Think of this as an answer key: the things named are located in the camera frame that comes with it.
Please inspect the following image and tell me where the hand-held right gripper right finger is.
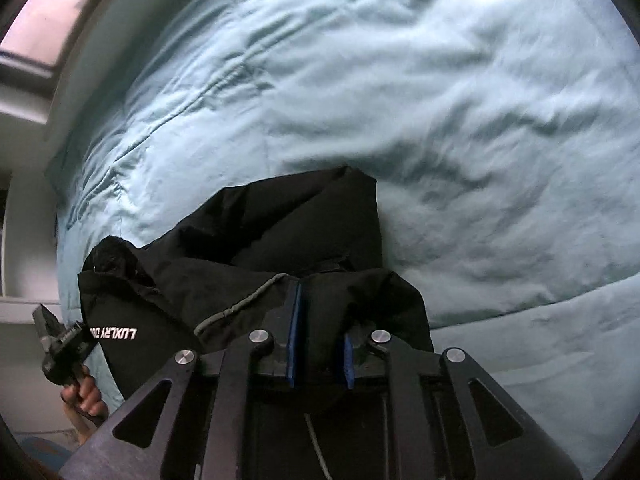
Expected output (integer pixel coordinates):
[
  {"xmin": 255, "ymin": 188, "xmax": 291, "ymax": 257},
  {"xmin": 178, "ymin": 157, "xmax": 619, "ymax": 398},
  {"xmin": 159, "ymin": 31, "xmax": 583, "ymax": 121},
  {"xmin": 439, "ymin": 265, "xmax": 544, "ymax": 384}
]
[{"xmin": 342, "ymin": 329, "xmax": 584, "ymax": 480}]

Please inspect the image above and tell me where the person's left forearm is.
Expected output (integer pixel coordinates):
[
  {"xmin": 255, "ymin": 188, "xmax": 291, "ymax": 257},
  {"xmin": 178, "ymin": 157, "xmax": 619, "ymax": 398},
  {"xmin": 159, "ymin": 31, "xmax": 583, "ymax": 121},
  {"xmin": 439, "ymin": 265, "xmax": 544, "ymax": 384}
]
[{"xmin": 62, "ymin": 402, "xmax": 103, "ymax": 447}]

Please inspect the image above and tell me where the teal quilted comforter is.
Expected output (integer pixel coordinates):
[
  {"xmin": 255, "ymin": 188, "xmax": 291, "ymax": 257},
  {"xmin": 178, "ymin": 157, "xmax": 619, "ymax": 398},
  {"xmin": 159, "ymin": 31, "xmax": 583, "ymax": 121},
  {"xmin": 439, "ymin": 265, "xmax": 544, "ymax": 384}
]
[{"xmin": 44, "ymin": 0, "xmax": 640, "ymax": 480}]

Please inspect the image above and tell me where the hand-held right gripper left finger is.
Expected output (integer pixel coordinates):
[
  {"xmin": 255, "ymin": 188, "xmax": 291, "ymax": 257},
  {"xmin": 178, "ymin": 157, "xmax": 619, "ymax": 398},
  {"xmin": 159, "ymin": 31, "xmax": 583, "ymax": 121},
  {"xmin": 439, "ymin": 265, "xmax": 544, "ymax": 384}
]
[{"xmin": 59, "ymin": 280, "xmax": 304, "ymax": 480}]

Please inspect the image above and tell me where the person's left hand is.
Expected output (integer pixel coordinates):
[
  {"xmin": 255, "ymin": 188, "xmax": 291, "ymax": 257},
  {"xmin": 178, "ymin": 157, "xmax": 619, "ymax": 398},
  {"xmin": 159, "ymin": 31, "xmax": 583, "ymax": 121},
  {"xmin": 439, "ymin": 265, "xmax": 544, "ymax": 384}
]
[{"xmin": 60, "ymin": 364, "xmax": 110, "ymax": 420}]

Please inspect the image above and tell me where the black hooded jacket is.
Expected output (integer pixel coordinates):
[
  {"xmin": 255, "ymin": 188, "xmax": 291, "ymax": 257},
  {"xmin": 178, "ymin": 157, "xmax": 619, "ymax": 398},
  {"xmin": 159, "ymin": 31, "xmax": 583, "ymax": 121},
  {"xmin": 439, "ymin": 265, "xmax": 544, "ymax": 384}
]
[{"xmin": 77, "ymin": 165, "xmax": 435, "ymax": 411}]

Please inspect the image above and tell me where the window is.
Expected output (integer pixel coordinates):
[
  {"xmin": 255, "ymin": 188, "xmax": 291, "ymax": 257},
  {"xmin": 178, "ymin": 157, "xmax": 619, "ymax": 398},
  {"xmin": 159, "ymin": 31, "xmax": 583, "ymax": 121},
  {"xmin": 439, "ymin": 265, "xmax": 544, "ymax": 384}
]
[{"xmin": 0, "ymin": 0, "xmax": 118, "ymax": 83}]

